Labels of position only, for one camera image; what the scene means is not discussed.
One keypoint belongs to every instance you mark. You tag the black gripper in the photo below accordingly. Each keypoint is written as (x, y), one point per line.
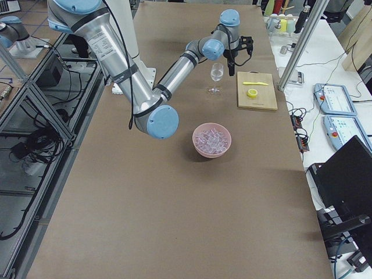
(231, 55)

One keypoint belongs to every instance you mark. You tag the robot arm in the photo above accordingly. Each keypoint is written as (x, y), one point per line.
(14, 32)
(107, 27)

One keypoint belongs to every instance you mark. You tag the clear wine glass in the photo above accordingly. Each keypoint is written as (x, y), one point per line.
(216, 75)

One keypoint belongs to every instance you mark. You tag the pink bowl of ice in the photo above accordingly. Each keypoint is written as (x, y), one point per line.
(211, 140)

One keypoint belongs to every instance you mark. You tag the yellow plastic knife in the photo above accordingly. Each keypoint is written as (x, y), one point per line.
(254, 83)

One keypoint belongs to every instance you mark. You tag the bamboo cutting board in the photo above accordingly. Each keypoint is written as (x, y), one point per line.
(266, 98)

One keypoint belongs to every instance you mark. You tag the yellow lemon slice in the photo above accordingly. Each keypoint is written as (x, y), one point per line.
(252, 93)

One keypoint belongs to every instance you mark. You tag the small steel weight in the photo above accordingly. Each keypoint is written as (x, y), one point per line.
(283, 50)

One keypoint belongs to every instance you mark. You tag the steel kitchen scale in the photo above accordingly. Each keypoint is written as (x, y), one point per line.
(296, 78)

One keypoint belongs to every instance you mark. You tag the far blue teach pendant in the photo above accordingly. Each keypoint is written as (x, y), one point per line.
(334, 99)

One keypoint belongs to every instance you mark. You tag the blue teach pendant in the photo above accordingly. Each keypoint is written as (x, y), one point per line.
(334, 99)
(341, 128)

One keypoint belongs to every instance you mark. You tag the near blue teach pendant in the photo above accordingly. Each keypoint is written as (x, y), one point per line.
(341, 128)

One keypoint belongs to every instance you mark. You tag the black monitor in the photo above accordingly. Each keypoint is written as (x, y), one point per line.
(344, 180)

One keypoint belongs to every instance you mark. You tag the aluminium frame post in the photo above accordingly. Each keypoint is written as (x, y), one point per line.
(314, 17)

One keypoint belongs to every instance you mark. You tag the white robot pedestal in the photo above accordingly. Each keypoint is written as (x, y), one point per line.
(122, 22)

